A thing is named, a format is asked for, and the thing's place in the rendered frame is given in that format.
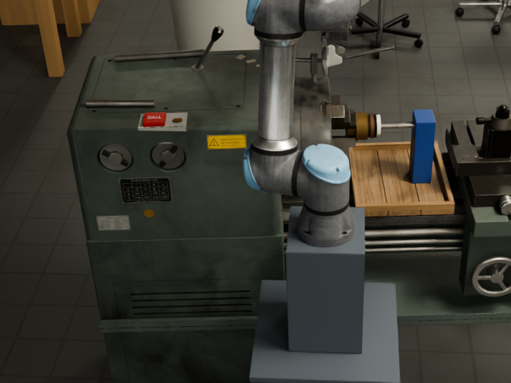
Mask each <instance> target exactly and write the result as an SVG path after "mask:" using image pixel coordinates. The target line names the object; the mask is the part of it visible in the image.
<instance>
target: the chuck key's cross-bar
mask: <svg viewBox="0 0 511 383"><path fill-rule="evenodd" d="M391 49H394V46H393V45H392V46H385V47H382V48H378V49H371V50H367V51H364V52H357V53H354V54H350V55H343V56H341V57H342V60H345V59H351V58H355V57H359V56H362V55H369V54H373V53H377V52H383V51H387V50H391ZM295 62H311V60H310V58H295Z"/></svg>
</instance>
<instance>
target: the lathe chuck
mask: <svg viewBox="0 0 511 383"><path fill-rule="evenodd" d="M310 79H312V77H299V87H300V127H301V150H302V151H305V149H306V148H308V147H309V146H311V145H315V146H316V145H317V144H327V145H332V116H327V118H323V117H322V116H321V115H320V104H322V103H326V104H331V98H330V87H329V78H328V77H326V76H318V77H316V79H318V80H319V82H317V83H311V82H309V80H310Z"/></svg>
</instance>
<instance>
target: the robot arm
mask: <svg viewBox="0 0 511 383"><path fill-rule="evenodd" d="M368 1H369V0H248V2H247V6H246V21H247V24H249V25H250V26H252V27H253V26H254V35H255V37H256V38H257V39H258V40H259V41H260V66H259V123H258V134H257V135H256V136H255V137H254V138H253V139H252V143H251V144H249V145H248V146H247V147H246V149H245V152H244V155H243V156H244V159H243V175H244V178H245V180H246V184H247V185H248V186H249V187H250V188H252V189H255V190H259V191H262V192H271V193H277V194H282V195H291V196H297V197H301V198H303V207H302V210H301V212H300V215H299V217H298V220H297V232H298V235H299V236H300V238H301V239H302V240H303V241H305V242H307V243H309V244H310V245H315V246H318V247H334V246H338V245H342V244H345V243H346V242H348V241H349V240H351V239H352V237H353V236H354V234H355V229H356V223H355V219H354V215H353V214H352V211H351V208H350V205H349V189H350V177H351V171H350V165H349V159H348V157H347V155H345V154H344V152H343V151H342V150H340V149H338V148H336V147H334V146H332V145H327V144H317V145H316V146H315V145H311V146H309V147H308V148H306V149H305V151H301V150H298V149H297V145H298V143H297V140H296V139H295V138H294V137H293V136H292V126H293V108H294V73H295V55H296V42H297V41H298V40H299V39H300V38H301V37H302V36H303V33H305V32H306V31H321V43H322V71H323V73H324V75H325V76H326V77H328V67H331V66H334V65H340V64H341V63H342V57H341V56H339V55H338V54H342V53H344V52H345V49H344V47H342V46H339V45H349V40H350V39H351V20H352V19H354V18H355V17H356V16H357V14H358V13H359V11H360V7H362V6H363V5H364V4H366V3H367V2H368Z"/></svg>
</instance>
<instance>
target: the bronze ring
mask: <svg viewBox="0 0 511 383"><path fill-rule="evenodd" d="M354 114H356V119H357V127H356V129H345V133H346V136H347V137H355V138H356V141H357V140H367V138H376V135H377V121H376V114H369V115H367V113H366V112H354Z"/></svg>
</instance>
